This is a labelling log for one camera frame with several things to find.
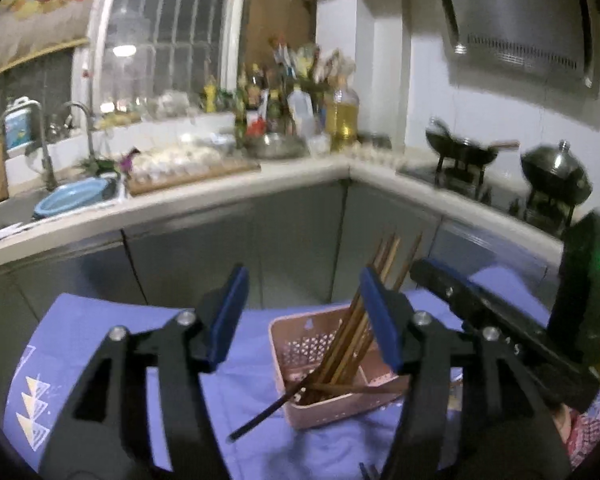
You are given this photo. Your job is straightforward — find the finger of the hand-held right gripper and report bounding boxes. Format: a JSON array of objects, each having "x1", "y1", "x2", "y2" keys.
[{"x1": 410, "y1": 258, "x2": 600, "y2": 413}]

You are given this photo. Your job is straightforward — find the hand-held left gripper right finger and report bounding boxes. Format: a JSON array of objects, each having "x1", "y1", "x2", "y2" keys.
[{"x1": 358, "y1": 266, "x2": 573, "y2": 480}]

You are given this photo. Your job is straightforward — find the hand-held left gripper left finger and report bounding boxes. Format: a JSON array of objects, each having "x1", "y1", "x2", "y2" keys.
[{"x1": 39, "y1": 262, "x2": 251, "y2": 480}]

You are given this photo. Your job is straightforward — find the bundle of brown wooden chopsticks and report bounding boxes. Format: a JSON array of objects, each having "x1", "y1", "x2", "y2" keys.
[{"x1": 290, "y1": 231, "x2": 423, "y2": 406}]

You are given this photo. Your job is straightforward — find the dark blue chopstick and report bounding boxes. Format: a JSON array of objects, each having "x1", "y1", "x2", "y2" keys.
[{"x1": 228, "y1": 382, "x2": 321, "y2": 442}]

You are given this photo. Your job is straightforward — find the pink plastic utensil basket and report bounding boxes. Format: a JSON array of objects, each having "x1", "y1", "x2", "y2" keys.
[{"x1": 269, "y1": 304, "x2": 416, "y2": 430}]

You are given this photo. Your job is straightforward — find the grey kitchen cabinets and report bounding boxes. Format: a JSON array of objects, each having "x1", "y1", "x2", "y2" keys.
[{"x1": 0, "y1": 180, "x2": 566, "y2": 411}]

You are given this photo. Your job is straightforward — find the gas stove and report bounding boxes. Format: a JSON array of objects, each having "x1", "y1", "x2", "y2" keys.
[{"x1": 397, "y1": 157, "x2": 581, "y2": 238}]

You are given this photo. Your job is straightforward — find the black pot with lid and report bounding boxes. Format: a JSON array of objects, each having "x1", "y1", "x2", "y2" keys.
[{"x1": 520, "y1": 140, "x2": 593, "y2": 206}]

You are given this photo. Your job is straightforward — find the flat wooden cutting board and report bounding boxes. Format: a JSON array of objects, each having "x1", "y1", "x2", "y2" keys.
[{"x1": 127, "y1": 157, "x2": 261, "y2": 196}]

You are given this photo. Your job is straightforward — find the red patterned cloth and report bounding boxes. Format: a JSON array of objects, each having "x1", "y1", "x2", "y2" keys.
[{"x1": 555, "y1": 402, "x2": 600, "y2": 468}]

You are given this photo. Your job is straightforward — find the blue printed tablecloth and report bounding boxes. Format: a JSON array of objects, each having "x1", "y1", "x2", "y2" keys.
[{"x1": 4, "y1": 265, "x2": 600, "y2": 480}]

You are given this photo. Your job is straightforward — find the row of eggs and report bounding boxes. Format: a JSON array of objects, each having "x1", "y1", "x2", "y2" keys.
[{"x1": 347, "y1": 142, "x2": 406, "y2": 168}]

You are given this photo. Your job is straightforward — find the pile of white dumplings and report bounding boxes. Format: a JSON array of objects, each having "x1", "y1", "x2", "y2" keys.
[{"x1": 130, "y1": 132, "x2": 236, "y2": 181}]

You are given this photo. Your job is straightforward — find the metal bowl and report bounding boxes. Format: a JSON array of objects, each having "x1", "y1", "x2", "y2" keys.
[{"x1": 245, "y1": 132, "x2": 308, "y2": 158}]

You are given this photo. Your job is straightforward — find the blue plastic basin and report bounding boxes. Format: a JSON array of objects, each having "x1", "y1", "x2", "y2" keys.
[{"x1": 32, "y1": 177, "x2": 118, "y2": 220}]

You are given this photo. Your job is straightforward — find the leafy vegetables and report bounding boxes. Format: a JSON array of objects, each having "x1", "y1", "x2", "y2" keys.
[{"x1": 80, "y1": 149, "x2": 137, "y2": 177}]

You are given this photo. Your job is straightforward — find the yellow cooking oil bottle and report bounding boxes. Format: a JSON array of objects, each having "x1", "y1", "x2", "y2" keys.
[{"x1": 327, "y1": 82, "x2": 360, "y2": 152}]

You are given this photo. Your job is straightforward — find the white plastic jug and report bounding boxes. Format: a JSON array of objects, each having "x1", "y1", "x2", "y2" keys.
[{"x1": 287, "y1": 87, "x2": 316, "y2": 136}]

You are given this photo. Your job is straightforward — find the cluster of condiment bottles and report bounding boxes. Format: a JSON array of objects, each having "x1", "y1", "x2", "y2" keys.
[{"x1": 200, "y1": 35, "x2": 356, "y2": 141}]

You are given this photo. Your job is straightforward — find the curved steel faucet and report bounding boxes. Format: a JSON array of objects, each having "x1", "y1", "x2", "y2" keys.
[{"x1": 60, "y1": 101, "x2": 98, "y2": 161}]

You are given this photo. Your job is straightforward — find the angular steel faucet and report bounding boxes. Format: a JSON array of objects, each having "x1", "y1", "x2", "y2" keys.
[{"x1": 0, "y1": 100, "x2": 58, "y2": 191}]

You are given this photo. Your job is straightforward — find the steel sink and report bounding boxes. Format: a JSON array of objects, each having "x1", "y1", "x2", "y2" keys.
[{"x1": 0, "y1": 180, "x2": 126, "y2": 241}]

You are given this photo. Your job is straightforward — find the blue detergent bottle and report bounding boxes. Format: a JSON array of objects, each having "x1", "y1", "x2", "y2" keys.
[{"x1": 4, "y1": 96, "x2": 33, "y2": 151}]

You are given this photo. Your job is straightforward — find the brown wooden board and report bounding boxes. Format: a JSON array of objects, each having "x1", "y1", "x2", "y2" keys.
[{"x1": 242, "y1": 0, "x2": 316, "y2": 78}]

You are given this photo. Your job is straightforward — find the steel range hood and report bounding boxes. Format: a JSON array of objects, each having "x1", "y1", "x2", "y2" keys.
[{"x1": 420, "y1": 0, "x2": 598, "y2": 88}]

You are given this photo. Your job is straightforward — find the barred window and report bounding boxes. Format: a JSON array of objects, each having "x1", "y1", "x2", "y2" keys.
[{"x1": 92, "y1": 0, "x2": 246, "y2": 111}]

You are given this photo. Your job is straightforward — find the fruit printed window blind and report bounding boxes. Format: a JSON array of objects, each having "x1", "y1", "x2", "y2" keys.
[{"x1": 0, "y1": 0, "x2": 103, "y2": 83}]

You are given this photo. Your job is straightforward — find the black wok with handle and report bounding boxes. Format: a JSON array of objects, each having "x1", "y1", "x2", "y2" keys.
[{"x1": 425, "y1": 117, "x2": 521, "y2": 166}]

